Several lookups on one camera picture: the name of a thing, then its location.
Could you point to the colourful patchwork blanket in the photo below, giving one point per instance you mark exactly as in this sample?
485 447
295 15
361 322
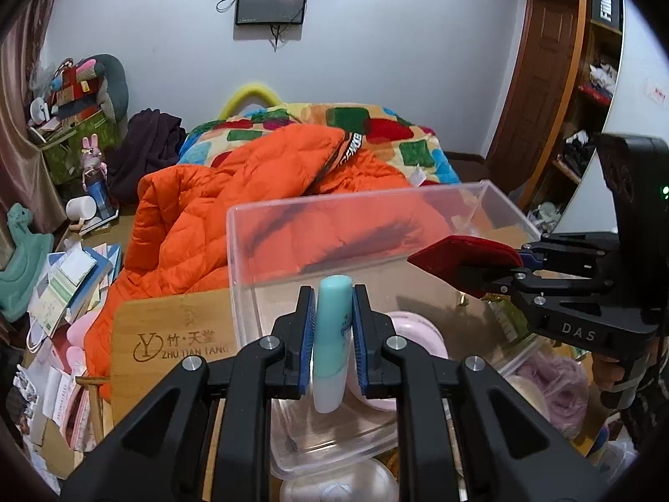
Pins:
407 136

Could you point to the grey cushion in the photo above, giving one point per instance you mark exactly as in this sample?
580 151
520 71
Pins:
115 83

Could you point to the red pouch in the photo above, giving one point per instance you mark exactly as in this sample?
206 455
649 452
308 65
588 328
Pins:
460 256

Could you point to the white mug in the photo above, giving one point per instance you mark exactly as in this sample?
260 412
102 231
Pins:
81 209

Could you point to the bunny topped bottle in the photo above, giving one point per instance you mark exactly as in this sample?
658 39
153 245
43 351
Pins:
94 178

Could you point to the white round lid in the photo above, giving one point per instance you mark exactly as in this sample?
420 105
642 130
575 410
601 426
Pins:
339 486

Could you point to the small white toy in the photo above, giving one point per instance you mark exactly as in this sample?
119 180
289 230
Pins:
39 112

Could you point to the yellow pillow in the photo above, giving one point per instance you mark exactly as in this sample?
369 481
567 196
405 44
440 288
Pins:
245 91

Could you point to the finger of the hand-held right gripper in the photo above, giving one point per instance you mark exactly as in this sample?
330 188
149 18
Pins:
502 285
530 260

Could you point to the dark purple cloth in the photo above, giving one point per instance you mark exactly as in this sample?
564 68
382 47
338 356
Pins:
146 146

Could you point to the pink plastic bag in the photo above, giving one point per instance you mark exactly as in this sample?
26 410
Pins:
549 392

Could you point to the green snack packet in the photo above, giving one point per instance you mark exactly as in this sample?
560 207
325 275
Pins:
504 319

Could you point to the orange down jacket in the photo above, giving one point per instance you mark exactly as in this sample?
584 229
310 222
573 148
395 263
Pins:
235 183

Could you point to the pink round case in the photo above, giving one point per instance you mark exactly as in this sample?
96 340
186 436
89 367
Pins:
418 332

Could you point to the teal toy horse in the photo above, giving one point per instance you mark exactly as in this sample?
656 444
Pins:
23 266

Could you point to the green cardboard box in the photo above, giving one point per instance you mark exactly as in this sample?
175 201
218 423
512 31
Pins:
62 159

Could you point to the small black monitor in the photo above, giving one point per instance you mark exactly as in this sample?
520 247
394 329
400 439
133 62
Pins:
270 2

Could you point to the pink striped curtain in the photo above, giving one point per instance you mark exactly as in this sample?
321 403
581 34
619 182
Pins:
26 89

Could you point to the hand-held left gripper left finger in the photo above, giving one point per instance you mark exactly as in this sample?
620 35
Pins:
308 334

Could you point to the wooden shelf unit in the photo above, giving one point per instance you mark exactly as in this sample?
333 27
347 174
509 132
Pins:
585 130

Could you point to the clear food container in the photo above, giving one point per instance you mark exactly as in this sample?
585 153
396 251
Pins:
334 439

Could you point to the black box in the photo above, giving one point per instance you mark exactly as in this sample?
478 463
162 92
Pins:
606 5

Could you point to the pile of books and papers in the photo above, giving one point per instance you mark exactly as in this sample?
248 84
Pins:
68 282

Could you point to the teal lotion bottle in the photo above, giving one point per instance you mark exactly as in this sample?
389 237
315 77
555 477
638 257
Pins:
332 324

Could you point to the clear plastic box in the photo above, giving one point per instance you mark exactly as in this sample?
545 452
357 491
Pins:
313 230

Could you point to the person's right hand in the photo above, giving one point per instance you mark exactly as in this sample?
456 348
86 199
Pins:
609 374

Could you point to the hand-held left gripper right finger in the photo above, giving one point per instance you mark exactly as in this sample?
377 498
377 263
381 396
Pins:
359 334

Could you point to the wooden wardrobe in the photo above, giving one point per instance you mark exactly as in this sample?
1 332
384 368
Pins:
543 63

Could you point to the colourful patchwork bag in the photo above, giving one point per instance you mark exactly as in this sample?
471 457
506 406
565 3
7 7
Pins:
70 83

